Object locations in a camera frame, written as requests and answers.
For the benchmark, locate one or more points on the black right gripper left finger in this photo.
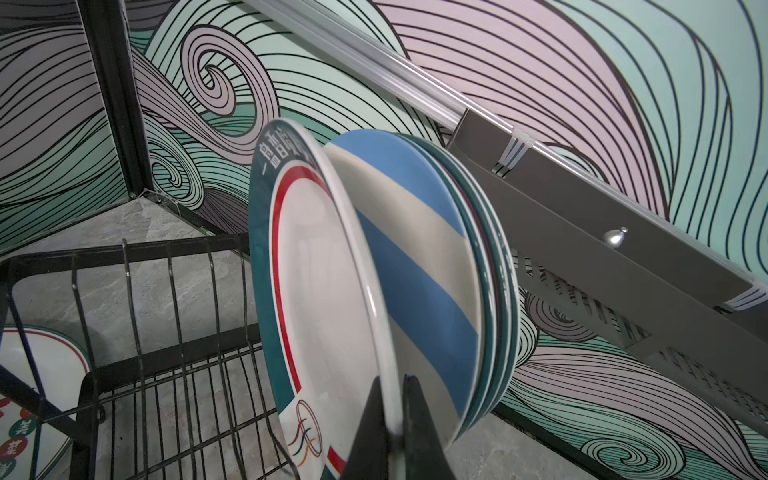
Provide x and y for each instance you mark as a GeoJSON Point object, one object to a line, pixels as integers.
{"type": "Point", "coordinates": [368, 458]}

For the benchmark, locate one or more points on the aluminium wall rail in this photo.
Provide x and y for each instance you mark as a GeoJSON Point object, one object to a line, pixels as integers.
{"type": "Point", "coordinates": [391, 71]}

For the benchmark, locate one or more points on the white plate green red rim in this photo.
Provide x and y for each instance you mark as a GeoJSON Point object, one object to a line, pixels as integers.
{"type": "Point", "coordinates": [322, 316]}

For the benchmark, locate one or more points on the black corner frame post left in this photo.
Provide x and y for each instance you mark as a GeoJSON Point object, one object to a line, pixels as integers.
{"type": "Point", "coordinates": [105, 26]}

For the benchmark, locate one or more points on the black wire dish rack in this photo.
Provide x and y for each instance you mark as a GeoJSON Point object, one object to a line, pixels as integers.
{"type": "Point", "coordinates": [178, 386]}

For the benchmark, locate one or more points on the blue striped plate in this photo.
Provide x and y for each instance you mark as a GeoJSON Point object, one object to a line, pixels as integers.
{"type": "Point", "coordinates": [425, 265]}

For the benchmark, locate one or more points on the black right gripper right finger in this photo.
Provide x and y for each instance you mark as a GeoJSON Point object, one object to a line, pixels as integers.
{"type": "Point", "coordinates": [424, 454]}

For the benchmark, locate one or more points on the white plate red Chinese characters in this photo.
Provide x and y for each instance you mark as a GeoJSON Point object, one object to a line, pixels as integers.
{"type": "Point", "coordinates": [41, 375]}

